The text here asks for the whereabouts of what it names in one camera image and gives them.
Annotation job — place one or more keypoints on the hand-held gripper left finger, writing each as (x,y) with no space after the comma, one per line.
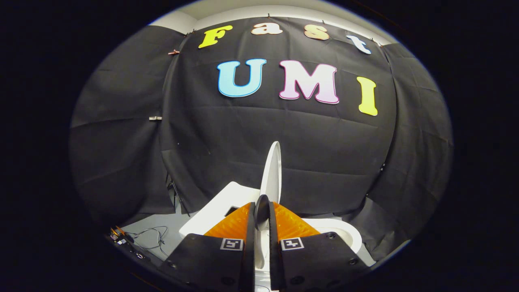
(249,251)

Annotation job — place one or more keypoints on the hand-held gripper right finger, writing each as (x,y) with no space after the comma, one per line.
(273,251)

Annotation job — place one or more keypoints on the black round lid lift tab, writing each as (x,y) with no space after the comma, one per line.
(262,209)

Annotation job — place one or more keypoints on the white toilet body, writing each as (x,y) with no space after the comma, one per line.
(217,211)

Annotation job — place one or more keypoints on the black backdrop cloth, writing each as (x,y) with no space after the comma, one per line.
(243,142)

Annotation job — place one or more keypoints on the copper cloth clip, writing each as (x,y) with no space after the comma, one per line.
(174,52)

